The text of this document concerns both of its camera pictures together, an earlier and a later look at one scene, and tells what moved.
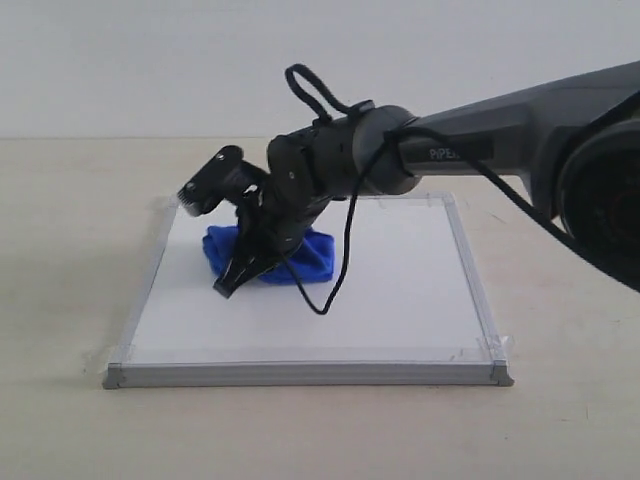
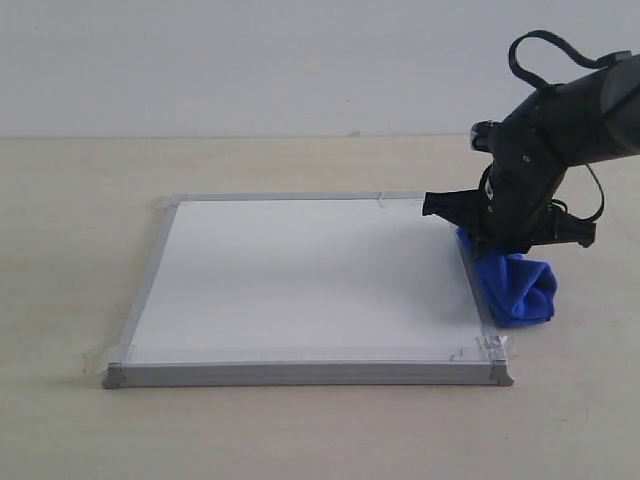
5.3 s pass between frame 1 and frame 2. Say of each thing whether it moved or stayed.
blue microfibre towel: moved
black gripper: moved
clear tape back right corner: stayed
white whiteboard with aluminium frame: stayed
